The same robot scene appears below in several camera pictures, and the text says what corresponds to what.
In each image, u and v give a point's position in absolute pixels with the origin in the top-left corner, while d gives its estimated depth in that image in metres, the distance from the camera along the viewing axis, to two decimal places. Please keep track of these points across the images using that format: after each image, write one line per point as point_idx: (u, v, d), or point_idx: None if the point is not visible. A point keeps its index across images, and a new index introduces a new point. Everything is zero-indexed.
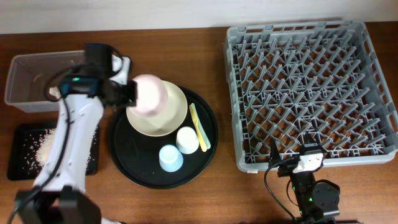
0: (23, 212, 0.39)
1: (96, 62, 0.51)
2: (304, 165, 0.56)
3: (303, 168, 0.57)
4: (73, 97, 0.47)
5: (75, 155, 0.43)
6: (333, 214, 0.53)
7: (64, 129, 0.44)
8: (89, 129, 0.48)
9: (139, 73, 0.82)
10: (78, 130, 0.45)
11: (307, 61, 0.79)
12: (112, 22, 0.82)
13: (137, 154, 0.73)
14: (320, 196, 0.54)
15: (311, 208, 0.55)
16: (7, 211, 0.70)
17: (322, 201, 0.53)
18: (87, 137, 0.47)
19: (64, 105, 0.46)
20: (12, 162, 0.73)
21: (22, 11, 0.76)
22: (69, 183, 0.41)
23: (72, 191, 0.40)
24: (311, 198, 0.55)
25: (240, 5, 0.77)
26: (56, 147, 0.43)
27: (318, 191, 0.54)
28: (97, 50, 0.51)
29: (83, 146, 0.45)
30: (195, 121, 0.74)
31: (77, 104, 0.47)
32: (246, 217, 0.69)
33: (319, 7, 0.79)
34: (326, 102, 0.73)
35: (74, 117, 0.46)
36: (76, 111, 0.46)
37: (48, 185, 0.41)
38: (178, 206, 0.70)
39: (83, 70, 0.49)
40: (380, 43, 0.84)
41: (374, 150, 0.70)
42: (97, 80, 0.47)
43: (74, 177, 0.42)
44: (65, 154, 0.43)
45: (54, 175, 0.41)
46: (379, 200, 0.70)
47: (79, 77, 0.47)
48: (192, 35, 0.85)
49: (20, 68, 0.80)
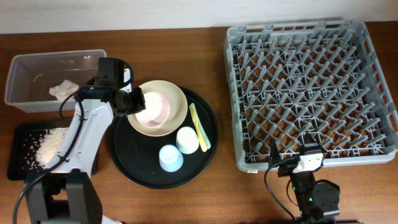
0: (32, 193, 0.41)
1: (109, 75, 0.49)
2: (305, 164, 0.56)
3: (303, 168, 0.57)
4: (87, 101, 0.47)
5: (86, 146, 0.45)
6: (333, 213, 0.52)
7: (78, 123, 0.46)
8: (101, 126, 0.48)
9: (139, 73, 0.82)
10: (90, 126, 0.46)
11: (307, 61, 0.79)
12: (112, 22, 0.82)
13: (137, 154, 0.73)
14: (320, 196, 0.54)
15: (311, 207, 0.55)
16: (8, 211, 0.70)
17: (322, 200, 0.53)
18: (99, 132, 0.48)
19: (80, 107, 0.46)
20: (12, 162, 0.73)
21: (22, 11, 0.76)
22: (78, 167, 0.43)
23: (79, 173, 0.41)
24: (311, 198, 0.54)
25: (240, 5, 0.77)
26: (69, 137, 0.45)
27: (318, 190, 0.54)
28: (109, 61, 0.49)
29: (94, 139, 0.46)
30: (195, 121, 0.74)
31: (92, 104, 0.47)
32: (246, 217, 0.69)
33: (319, 6, 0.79)
34: (326, 102, 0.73)
35: (88, 116, 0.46)
36: (90, 110, 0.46)
37: (56, 169, 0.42)
38: (178, 206, 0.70)
39: (97, 83, 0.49)
40: (380, 43, 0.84)
41: (374, 149, 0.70)
42: (109, 91, 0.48)
43: (82, 164, 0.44)
44: (76, 145, 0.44)
45: (64, 160, 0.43)
46: (379, 199, 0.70)
47: (94, 87, 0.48)
48: (192, 34, 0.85)
49: (20, 68, 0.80)
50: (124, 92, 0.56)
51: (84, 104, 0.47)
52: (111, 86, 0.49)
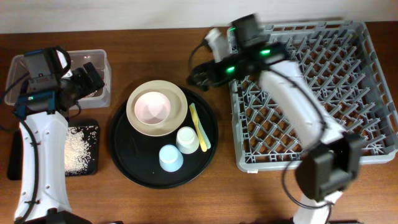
0: None
1: (45, 71, 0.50)
2: (211, 43, 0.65)
3: (216, 34, 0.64)
4: (31, 117, 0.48)
5: (51, 173, 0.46)
6: (288, 70, 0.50)
7: (33, 151, 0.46)
8: (59, 145, 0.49)
9: (139, 73, 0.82)
10: (46, 149, 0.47)
11: (307, 61, 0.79)
12: (112, 22, 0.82)
13: (137, 154, 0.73)
14: (249, 25, 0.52)
15: (254, 43, 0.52)
16: (8, 211, 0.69)
17: (254, 32, 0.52)
18: (60, 152, 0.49)
19: (30, 135, 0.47)
20: (12, 162, 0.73)
21: (21, 10, 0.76)
22: (53, 206, 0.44)
23: (58, 213, 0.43)
24: (234, 27, 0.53)
25: (240, 5, 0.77)
26: (31, 170, 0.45)
27: (245, 20, 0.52)
28: (37, 55, 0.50)
29: (56, 163, 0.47)
30: (195, 121, 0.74)
31: (38, 124, 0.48)
32: (246, 217, 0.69)
33: (319, 6, 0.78)
34: (326, 102, 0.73)
35: (39, 139, 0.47)
36: (39, 130, 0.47)
37: (30, 215, 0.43)
38: (178, 206, 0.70)
39: (35, 83, 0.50)
40: (380, 44, 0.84)
41: (374, 150, 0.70)
42: (54, 93, 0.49)
43: (56, 196, 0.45)
44: (41, 179, 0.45)
45: (35, 201, 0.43)
46: (379, 199, 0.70)
47: (33, 96, 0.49)
48: (192, 34, 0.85)
49: (20, 68, 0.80)
50: (67, 79, 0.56)
51: (28, 124, 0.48)
52: (52, 84, 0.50)
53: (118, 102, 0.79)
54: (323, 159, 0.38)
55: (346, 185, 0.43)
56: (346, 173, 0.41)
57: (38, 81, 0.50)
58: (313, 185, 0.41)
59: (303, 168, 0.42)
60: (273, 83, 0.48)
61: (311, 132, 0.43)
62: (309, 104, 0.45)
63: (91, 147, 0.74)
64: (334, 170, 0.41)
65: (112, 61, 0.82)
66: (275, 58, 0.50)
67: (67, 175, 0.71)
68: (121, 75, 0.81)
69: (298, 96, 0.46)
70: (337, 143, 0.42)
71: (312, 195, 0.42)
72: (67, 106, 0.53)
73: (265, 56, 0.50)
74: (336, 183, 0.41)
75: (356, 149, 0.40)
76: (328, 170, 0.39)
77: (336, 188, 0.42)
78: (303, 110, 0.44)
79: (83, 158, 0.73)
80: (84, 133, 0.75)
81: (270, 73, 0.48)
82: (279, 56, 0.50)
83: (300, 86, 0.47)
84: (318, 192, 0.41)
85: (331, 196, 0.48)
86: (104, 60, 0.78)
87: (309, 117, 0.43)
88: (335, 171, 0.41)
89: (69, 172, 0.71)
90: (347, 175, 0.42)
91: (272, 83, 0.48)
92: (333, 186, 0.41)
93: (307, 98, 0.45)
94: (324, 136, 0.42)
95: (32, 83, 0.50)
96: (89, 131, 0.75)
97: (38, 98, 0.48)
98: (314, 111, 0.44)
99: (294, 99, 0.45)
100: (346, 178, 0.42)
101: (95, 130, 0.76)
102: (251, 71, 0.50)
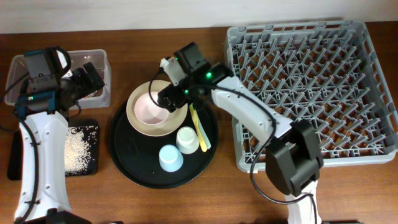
0: None
1: (45, 71, 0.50)
2: (165, 73, 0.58)
3: (167, 62, 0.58)
4: (31, 117, 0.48)
5: (51, 173, 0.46)
6: (231, 82, 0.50)
7: (33, 151, 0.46)
8: (59, 145, 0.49)
9: (139, 73, 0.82)
10: (46, 150, 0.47)
11: (307, 61, 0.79)
12: (113, 22, 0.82)
13: (137, 154, 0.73)
14: (189, 53, 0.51)
15: (199, 69, 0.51)
16: (7, 211, 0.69)
17: (196, 59, 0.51)
18: (60, 151, 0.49)
19: (30, 135, 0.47)
20: (12, 162, 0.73)
21: (21, 10, 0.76)
22: (53, 206, 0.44)
23: (58, 213, 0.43)
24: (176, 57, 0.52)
25: (240, 5, 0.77)
26: (31, 170, 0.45)
27: (183, 50, 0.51)
28: (36, 55, 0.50)
29: (56, 163, 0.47)
30: (195, 121, 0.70)
31: (38, 124, 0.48)
32: (246, 217, 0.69)
33: (319, 6, 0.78)
34: (326, 102, 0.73)
35: (39, 140, 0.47)
36: (39, 130, 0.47)
37: (30, 215, 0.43)
38: (178, 206, 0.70)
39: (34, 83, 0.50)
40: (380, 44, 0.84)
41: (374, 150, 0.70)
42: (54, 93, 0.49)
43: (56, 196, 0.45)
44: (41, 180, 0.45)
45: (35, 202, 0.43)
46: (379, 199, 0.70)
47: (33, 95, 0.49)
48: (192, 34, 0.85)
49: (20, 68, 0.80)
50: (67, 79, 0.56)
51: (28, 124, 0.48)
52: (51, 83, 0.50)
53: (118, 102, 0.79)
54: (281, 155, 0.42)
55: (314, 171, 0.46)
56: (309, 161, 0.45)
57: (37, 81, 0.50)
58: (283, 182, 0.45)
59: (270, 167, 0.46)
60: (222, 98, 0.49)
61: (263, 132, 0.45)
62: (255, 107, 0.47)
63: (91, 147, 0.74)
64: (298, 160, 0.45)
65: (112, 61, 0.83)
66: (218, 79, 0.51)
67: (67, 175, 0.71)
68: (121, 75, 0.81)
69: (243, 101, 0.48)
70: (290, 132, 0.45)
71: (286, 191, 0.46)
72: (67, 106, 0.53)
73: (210, 79, 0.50)
74: (303, 172, 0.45)
75: (308, 136, 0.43)
76: (290, 163, 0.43)
77: (305, 176, 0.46)
78: (250, 113, 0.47)
79: (83, 158, 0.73)
80: (84, 133, 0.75)
81: (216, 92, 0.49)
82: (223, 78, 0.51)
83: (245, 92, 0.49)
84: (290, 187, 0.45)
85: (309, 186, 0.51)
86: (104, 60, 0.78)
87: (259, 119, 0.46)
88: (298, 161, 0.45)
89: (69, 172, 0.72)
90: (312, 162, 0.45)
91: (223, 98, 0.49)
92: (300, 176, 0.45)
93: (254, 104, 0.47)
94: (277, 130, 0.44)
95: (32, 83, 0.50)
96: (89, 131, 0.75)
97: (38, 98, 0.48)
98: (262, 110, 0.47)
99: (241, 108, 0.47)
100: (311, 165, 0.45)
101: (95, 130, 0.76)
102: (202, 93, 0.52)
